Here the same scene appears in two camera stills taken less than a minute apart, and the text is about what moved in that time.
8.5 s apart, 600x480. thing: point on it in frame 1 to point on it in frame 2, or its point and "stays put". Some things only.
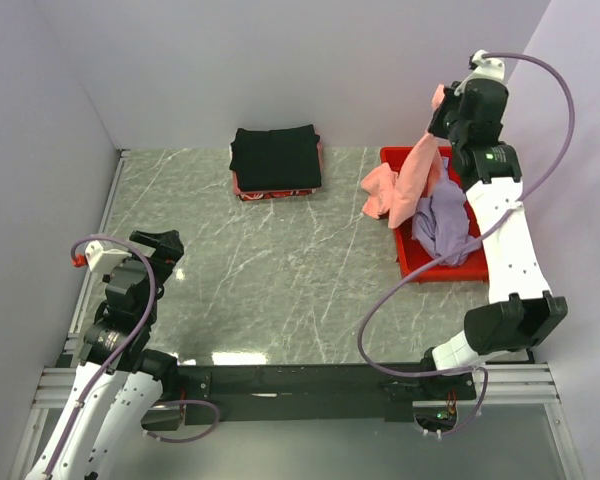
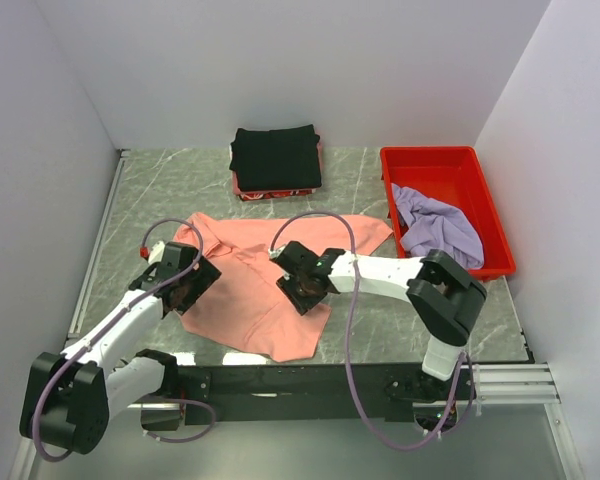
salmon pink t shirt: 404,191 to 243,306
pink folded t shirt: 320,153 stays put
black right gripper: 443,118 to 294,295
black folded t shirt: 285,158 stays put
